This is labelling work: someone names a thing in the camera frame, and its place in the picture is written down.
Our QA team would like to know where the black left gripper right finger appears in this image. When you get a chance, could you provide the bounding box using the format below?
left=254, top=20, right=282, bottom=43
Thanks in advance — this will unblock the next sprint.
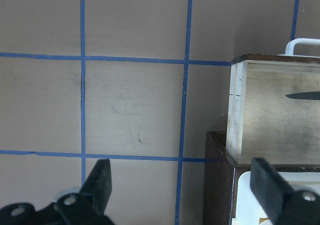
left=249, top=157, right=295, bottom=225

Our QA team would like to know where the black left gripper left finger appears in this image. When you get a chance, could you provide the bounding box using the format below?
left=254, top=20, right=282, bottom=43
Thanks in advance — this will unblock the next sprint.
left=79, top=159, right=112, bottom=215

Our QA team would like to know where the light wooden drawer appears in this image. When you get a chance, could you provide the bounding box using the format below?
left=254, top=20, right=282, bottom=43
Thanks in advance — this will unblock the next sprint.
left=227, top=54, right=320, bottom=155

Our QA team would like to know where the dark wooden cabinet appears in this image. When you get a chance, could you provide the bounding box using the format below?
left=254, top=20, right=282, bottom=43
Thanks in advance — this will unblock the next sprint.
left=203, top=131, right=320, bottom=225

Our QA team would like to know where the white plastic container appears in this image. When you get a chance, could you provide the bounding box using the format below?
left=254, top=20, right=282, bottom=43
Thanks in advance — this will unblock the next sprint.
left=231, top=171, right=320, bottom=225

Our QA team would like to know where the grey scissors orange pivot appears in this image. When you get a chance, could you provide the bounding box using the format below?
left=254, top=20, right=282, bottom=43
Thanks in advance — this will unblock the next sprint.
left=285, top=91, right=320, bottom=101

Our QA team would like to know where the white drawer handle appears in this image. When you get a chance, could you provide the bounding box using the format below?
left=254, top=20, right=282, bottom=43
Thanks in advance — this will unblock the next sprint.
left=284, top=38, right=320, bottom=56

